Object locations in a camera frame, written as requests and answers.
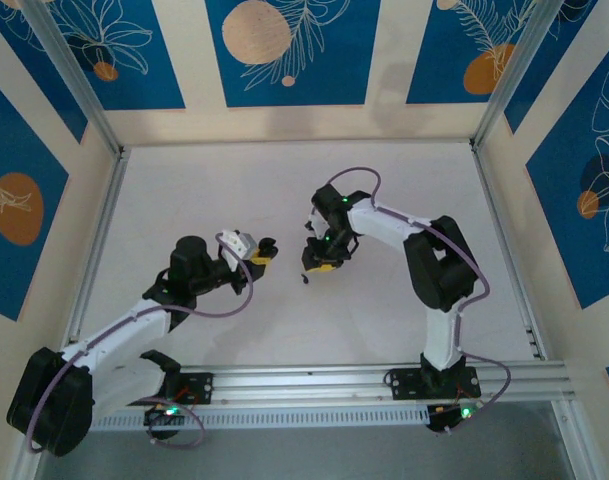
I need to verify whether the black left controller board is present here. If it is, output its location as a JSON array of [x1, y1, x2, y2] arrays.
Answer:
[[142, 403, 186, 442]]

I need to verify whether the black controller board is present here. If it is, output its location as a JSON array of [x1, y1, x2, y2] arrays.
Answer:
[[425, 402, 481, 435], [142, 403, 186, 442]]

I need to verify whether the black right controller board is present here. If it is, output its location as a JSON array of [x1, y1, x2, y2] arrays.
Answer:
[[425, 402, 481, 435]]

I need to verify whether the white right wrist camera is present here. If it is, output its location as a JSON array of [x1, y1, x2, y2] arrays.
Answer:
[[304, 207, 328, 236]]

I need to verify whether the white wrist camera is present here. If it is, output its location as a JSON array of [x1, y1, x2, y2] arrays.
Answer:
[[217, 228, 261, 262], [304, 207, 328, 236]]

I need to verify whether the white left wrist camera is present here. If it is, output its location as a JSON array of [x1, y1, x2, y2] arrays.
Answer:
[[217, 228, 261, 262]]

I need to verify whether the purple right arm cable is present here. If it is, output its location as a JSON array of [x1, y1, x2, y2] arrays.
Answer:
[[327, 167, 513, 419]]

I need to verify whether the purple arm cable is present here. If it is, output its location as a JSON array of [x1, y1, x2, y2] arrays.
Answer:
[[27, 230, 255, 454], [327, 167, 513, 419]]

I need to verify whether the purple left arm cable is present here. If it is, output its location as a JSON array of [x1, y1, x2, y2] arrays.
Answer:
[[27, 230, 255, 454]]

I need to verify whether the aluminium side rail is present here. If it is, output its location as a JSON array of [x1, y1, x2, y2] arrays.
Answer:
[[63, 147, 131, 351], [471, 144, 548, 361]]

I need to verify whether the aluminium front rail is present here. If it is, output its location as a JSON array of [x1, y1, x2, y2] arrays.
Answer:
[[26, 360, 578, 414]]

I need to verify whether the grey slotted cable duct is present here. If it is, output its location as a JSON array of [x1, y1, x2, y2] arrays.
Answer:
[[89, 405, 433, 434]]

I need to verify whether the aluminium frame post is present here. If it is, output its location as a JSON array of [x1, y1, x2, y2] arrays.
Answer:
[[551, 399, 603, 480], [469, 0, 575, 154], [8, 449, 48, 480], [19, 0, 126, 157]]

